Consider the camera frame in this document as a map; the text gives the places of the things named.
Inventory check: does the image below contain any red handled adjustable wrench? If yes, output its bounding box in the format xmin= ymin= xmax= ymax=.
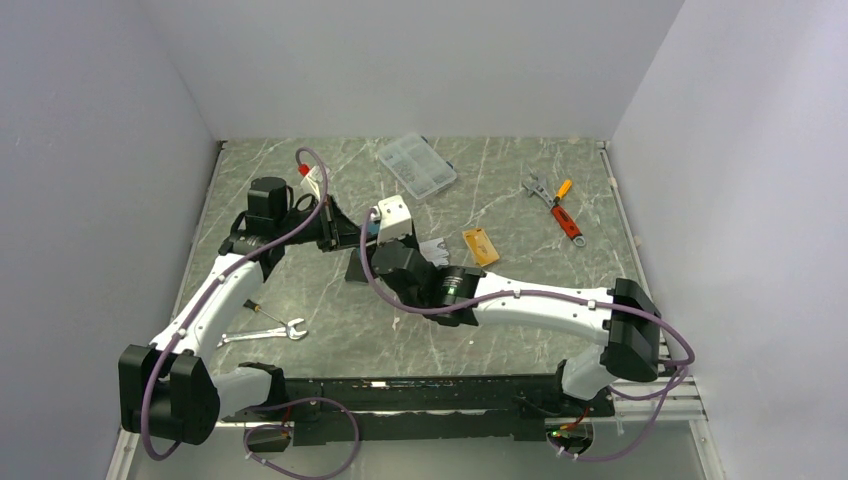
xmin=522 ymin=173 xmax=587 ymax=248

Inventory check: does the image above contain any orange credit card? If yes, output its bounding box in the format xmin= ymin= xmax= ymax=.
xmin=462 ymin=228 xmax=500 ymax=267

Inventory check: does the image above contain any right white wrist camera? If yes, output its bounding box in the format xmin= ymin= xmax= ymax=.
xmin=376 ymin=195 xmax=413 ymax=244

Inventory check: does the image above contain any blue card holder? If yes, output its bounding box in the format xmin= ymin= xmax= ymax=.
xmin=366 ymin=222 xmax=380 ymax=244

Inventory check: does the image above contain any purple cable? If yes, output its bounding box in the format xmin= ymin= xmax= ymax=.
xmin=358 ymin=207 xmax=697 ymax=464
xmin=139 ymin=146 xmax=361 ymax=480

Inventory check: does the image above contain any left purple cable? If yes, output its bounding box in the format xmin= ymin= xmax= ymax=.
xmin=139 ymin=146 xmax=361 ymax=480

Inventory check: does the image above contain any silver credit card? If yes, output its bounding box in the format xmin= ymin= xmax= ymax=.
xmin=419 ymin=237 xmax=450 ymax=266

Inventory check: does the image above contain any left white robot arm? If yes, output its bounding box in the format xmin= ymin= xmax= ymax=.
xmin=118 ymin=177 xmax=360 ymax=448

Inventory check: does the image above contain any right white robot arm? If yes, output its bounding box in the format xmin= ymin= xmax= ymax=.
xmin=358 ymin=227 xmax=665 ymax=415

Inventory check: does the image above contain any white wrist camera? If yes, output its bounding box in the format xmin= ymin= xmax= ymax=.
xmin=376 ymin=195 xmax=413 ymax=244
xmin=298 ymin=164 xmax=329 ymax=200

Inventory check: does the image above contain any clear plastic organizer box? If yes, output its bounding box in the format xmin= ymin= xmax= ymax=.
xmin=377 ymin=133 xmax=458 ymax=200

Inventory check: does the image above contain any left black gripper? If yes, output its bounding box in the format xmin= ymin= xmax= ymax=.
xmin=276 ymin=194 xmax=365 ymax=253

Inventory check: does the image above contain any black credit card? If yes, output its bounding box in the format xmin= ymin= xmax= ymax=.
xmin=344 ymin=249 xmax=368 ymax=284

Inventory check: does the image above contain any silver open-end wrench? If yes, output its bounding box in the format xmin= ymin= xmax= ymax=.
xmin=217 ymin=318 xmax=309 ymax=348

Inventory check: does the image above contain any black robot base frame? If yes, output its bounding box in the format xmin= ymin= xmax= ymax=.
xmin=227 ymin=374 xmax=615 ymax=446

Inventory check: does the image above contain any black yellow screwdriver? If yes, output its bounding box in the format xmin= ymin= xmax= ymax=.
xmin=243 ymin=300 xmax=286 ymax=325

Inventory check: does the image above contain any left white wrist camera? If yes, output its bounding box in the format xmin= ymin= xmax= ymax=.
xmin=298 ymin=164 xmax=329 ymax=200

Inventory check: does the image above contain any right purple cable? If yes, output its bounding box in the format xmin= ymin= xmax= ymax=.
xmin=358 ymin=207 xmax=697 ymax=464

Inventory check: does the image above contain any aluminium rail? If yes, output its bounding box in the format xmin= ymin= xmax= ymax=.
xmin=611 ymin=369 xmax=707 ymax=422

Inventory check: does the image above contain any orange handled screwdriver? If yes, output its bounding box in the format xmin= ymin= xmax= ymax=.
xmin=553 ymin=179 xmax=573 ymax=205

